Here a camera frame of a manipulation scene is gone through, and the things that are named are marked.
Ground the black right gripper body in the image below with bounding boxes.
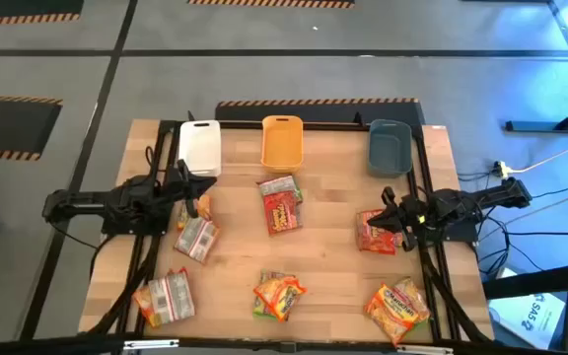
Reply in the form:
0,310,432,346
366,194,431,238

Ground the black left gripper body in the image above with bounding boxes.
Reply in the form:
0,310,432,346
163,167,219,204

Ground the white plastic bin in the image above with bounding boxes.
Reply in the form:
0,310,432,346
177,119,223,178

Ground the blue-grey plastic bin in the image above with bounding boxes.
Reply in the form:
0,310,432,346
366,118,414,179

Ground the orange plastic bin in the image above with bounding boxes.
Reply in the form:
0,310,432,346
260,114,305,175

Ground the black mat with hazard stripes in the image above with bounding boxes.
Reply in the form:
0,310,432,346
0,94,63,162
0,0,86,29
214,97,426,127
187,0,357,10

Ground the black desk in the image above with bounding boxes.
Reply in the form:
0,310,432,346
480,260,568,355

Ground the white box with blue print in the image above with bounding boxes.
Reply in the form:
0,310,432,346
488,290,567,351

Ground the silver metal bracket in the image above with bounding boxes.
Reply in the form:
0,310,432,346
122,338,180,351
394,344,456,355

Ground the white floor cable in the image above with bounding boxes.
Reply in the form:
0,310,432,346
508,139,568,175

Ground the black floor cable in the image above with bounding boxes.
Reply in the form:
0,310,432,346
505,229,568,237

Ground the black desk leg frame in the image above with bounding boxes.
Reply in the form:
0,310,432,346
504,0,568,134

